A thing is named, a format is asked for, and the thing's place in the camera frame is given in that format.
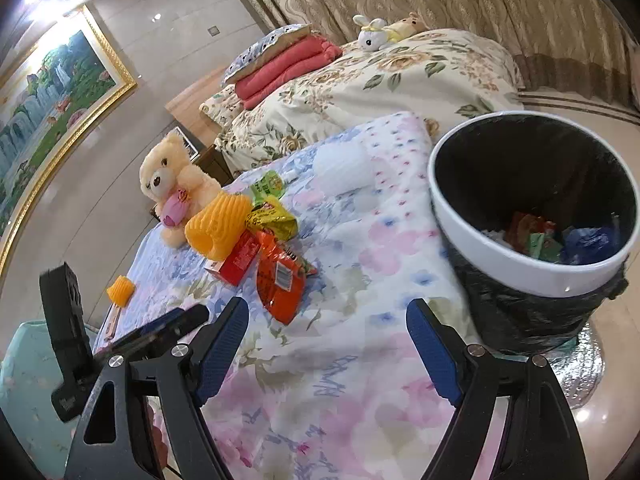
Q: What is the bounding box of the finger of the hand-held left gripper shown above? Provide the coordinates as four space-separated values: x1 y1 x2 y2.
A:
150 303 210 343
95 308 187 361

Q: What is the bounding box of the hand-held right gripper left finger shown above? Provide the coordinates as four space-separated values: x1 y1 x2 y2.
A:
65 296 250 480

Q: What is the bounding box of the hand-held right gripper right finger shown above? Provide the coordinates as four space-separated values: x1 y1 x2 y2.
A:
405 298 591 480

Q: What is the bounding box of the red cardboard box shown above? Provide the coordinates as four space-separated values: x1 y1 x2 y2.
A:
203 229 264 288

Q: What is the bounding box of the orange-red snack bag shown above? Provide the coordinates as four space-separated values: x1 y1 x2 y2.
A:
255 229 319 326

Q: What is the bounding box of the large orange foam fruit net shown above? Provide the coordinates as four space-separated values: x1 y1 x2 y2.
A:
184 193 255 262

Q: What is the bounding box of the white bin with black bag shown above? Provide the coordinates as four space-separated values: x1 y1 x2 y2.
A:
428 111 630 357

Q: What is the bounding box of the yellow-green snack bag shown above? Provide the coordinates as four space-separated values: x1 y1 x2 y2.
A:
244 197 300 242

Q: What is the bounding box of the green snack wrapper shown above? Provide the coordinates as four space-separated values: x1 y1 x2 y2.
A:
249 169 287 202

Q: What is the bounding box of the green milk carton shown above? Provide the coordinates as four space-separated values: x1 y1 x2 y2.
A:
529 232 564 264

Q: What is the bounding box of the red cookie packet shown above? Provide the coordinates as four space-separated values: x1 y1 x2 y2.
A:
506 212 557 252

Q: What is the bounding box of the blue plastic bag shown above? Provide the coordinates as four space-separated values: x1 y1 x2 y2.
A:
559 226 617 266

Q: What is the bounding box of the white foam fruit net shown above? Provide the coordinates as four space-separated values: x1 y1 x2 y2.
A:
312 143 375 195

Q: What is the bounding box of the small orange cup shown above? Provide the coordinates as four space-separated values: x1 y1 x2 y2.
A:
107 275 137 307

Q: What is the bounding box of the teal cloth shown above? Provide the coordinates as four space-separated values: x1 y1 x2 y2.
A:
0 320 109 480

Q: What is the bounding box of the cream teddy bear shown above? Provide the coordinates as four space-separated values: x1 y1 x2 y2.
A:
138 132 224 250

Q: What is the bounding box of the wooden nightstand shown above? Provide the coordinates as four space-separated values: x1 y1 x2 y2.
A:
192 144 234 189

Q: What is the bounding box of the foil-covered stand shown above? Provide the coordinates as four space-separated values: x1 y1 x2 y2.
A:
547 319 609 412

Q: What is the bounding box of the black and white photo card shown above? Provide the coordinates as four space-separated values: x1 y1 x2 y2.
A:
174 127 201 161

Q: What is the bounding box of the wooden headboard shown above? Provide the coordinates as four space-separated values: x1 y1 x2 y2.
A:
164 67 231 162

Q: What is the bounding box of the cream floral pillow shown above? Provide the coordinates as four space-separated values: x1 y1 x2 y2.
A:
199 84 242 128

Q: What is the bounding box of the gold-framed waterfall painting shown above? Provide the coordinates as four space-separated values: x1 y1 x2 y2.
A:
0 3 139 277

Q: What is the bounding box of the folded red blanket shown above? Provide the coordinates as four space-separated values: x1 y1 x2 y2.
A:
233 34 344 110

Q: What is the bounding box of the cream floral quilt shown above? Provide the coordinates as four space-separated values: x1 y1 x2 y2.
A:
199 28 526 179

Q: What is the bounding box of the blue dotted pillow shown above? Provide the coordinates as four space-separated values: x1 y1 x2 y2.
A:
222 23 314 84

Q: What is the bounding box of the white rabbit plush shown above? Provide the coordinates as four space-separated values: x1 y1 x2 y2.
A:
352 13 401 51

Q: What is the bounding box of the yellow plush toy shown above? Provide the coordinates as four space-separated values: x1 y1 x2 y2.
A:
387 11 430 42

